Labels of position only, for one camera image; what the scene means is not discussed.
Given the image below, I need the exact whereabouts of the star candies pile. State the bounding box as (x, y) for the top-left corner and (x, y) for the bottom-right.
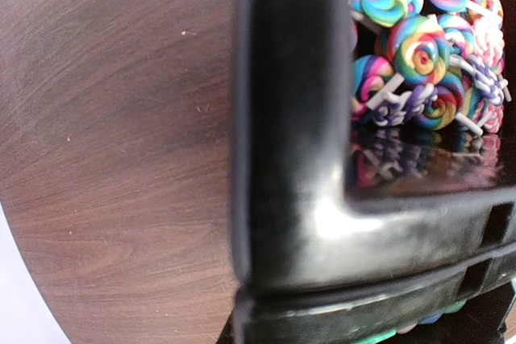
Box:
(359, 300), (467, 344)

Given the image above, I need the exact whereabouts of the swirl lollipops pile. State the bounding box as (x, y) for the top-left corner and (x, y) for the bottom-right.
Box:
(350, 0), (511, 136)

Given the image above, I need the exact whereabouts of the black three-compartment candy bin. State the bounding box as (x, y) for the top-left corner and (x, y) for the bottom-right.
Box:
(220, 0), (515, 343)

